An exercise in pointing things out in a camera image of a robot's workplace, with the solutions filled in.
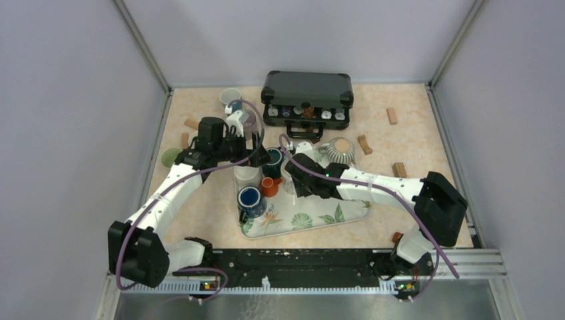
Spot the small red-brown block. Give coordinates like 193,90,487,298
391,232,404,243

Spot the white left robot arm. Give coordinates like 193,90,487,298
108,117,268,290

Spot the floral white serving tray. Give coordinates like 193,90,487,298
233,147,372,240

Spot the light blue dotted mug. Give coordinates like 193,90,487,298
220,88,243,115

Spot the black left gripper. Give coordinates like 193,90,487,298
214,130,273,168

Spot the dark blue mug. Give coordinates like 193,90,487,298
236,186,267,223

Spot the wooden block left upper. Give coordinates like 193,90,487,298
184,119,199,130

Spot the dark wooden block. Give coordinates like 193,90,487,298
392,162,407,178

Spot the lilac purple mug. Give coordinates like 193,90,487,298
243,110,257,132

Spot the black glossy mug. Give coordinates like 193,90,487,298
188,131,198,145

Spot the grey striped ribbed cup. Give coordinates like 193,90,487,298
317,137,356,165

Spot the light wooden block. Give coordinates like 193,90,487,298
357,135,373,155

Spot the white ribbed mug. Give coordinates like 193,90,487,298
234,166,263,191

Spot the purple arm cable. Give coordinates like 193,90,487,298
115,99,266,305
279,133,461,303

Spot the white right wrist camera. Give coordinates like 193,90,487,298
295,141,314,159

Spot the wooden block left lower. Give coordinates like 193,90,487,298
181,133,190,149

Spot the wooden block right rear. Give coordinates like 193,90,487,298
386,107,398,125

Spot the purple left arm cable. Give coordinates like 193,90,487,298
115,99,266,305

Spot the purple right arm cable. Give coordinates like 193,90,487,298
279,133,461,303

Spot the dark teal mug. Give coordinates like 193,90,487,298
261,147,284,179

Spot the light green mug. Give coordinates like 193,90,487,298
161,147,182,169

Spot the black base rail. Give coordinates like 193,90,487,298
173,248,434,293

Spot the small orange cup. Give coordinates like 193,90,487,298
260,177,282,198

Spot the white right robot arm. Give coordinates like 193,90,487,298
284,153,468,275

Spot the dark green carrying case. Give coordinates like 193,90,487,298
261,70,354,139

